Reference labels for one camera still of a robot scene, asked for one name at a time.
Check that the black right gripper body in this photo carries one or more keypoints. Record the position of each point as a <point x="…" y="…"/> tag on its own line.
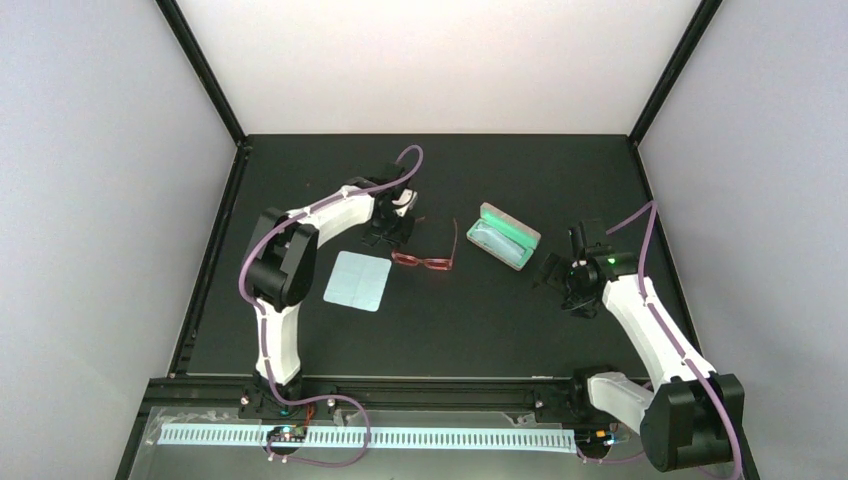
<point x="569" y="282"/>

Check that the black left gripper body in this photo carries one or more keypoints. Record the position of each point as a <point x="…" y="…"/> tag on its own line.
<point x="389" y="229"/>

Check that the pink transparent sunglasses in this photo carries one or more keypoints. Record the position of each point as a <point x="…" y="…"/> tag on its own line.
<point x="435" y="264"/>

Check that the grey felt glasses case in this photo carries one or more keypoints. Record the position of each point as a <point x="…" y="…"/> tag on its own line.
<point x="509" y="226"/>

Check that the light blue cleaning cloth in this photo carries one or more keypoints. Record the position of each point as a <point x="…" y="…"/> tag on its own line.
<point x="357" y="281"/>
<point x="499" y="244"/>

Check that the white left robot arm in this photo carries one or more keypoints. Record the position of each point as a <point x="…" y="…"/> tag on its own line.
<point x="278" y="269"/>

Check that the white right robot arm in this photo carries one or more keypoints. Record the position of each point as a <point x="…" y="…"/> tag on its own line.
<point x="688" y="415"/>

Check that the right controller circuit board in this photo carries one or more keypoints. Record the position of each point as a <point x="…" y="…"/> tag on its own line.
<point x="604" y="437"/>

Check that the controller circuit board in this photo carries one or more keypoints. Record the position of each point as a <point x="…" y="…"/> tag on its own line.
<point x="604" y="437"/>
<point x="287" y="434"/>

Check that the left controller circuit board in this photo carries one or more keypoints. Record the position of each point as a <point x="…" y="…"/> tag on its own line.
<point x="287" y="434"/>

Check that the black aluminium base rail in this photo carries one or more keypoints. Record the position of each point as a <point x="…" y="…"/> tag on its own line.
<point x="538" y="404"/>

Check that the white slotted cable duct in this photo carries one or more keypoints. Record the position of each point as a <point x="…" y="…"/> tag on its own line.
<point x="327" y="437"/>

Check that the black right frame post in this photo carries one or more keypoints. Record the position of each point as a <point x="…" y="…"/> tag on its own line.
<point x="683" y="51"/>

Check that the black frame post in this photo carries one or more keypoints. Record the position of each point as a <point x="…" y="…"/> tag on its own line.
<point x="683" y="51"/>
<point x="193" y="52"/>

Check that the black left frame post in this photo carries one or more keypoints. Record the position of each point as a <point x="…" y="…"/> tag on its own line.
<point x="193" y="52"/>

